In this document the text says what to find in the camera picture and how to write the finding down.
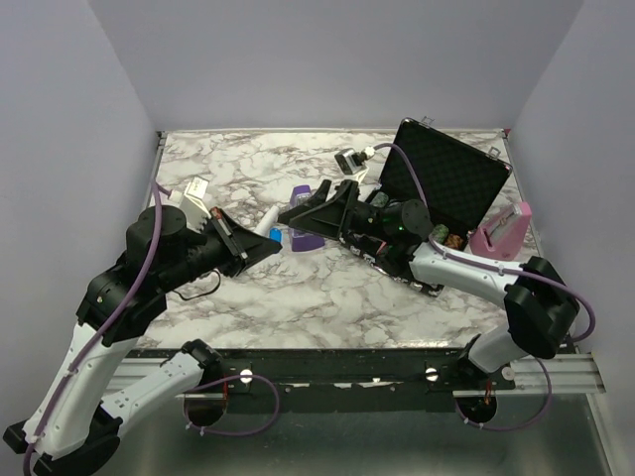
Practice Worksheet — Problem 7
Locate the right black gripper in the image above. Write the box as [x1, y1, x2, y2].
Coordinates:
[277, 179, 394, 244]

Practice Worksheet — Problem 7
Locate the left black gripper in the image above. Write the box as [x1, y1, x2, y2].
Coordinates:
[161, 206, 285, 292]

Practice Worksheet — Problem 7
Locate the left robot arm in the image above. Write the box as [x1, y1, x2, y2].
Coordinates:
[3, 205, 282, 475]

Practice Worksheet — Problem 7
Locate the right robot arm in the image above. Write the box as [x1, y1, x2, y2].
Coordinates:
[269, 179, 581, 389]

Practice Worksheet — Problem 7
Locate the white microphone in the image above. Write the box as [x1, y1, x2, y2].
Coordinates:
[254, 205, 281, 237]

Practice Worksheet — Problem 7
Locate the purple metronome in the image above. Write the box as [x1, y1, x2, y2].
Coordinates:
[287, 183, 326, 253]

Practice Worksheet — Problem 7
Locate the purple green chip stack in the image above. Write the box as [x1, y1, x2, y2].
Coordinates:
[370, 192, 390, 208]

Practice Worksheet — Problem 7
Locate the black poker chip case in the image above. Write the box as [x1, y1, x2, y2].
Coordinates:
[342, 118, 512, 297]

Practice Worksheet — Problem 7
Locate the orange brown chip stack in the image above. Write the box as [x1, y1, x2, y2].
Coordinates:
[444, 234, 465, 250]

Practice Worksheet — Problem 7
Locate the pink metronome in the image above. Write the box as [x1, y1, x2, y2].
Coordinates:
[469, 201, 532, 261]

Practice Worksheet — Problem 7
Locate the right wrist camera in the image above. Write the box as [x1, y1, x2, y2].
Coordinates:
[334, 148, 368, 183]

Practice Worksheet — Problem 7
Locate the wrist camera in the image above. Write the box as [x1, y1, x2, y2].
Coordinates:
[168, 177, 210, 232]
[334, 148, 368, 183]

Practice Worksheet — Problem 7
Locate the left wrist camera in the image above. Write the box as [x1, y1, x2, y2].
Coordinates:
[168, 177, 210, 232]

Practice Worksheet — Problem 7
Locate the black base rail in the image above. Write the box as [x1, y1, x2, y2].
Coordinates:
[123, 346, 517, 413]

